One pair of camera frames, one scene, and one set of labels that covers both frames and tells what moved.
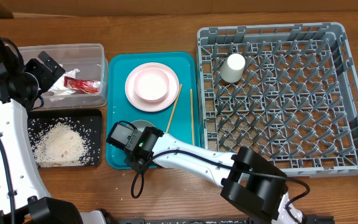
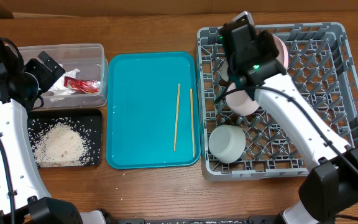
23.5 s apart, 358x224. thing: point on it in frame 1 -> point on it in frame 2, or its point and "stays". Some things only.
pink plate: (166, 101) -> (283, 56)
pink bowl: (151, 84) -> (239, 102)
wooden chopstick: (192, 117) stays
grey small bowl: (140, 124) -> (227, 143)
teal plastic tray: (157, 89) stays
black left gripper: (48, 78) stays
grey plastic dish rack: (291, 93) stays
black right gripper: (133, 160) -> (265, 44)
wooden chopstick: (171, 119) -> (177, 117)
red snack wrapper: (82, 86) stays
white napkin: (59, 89) stays
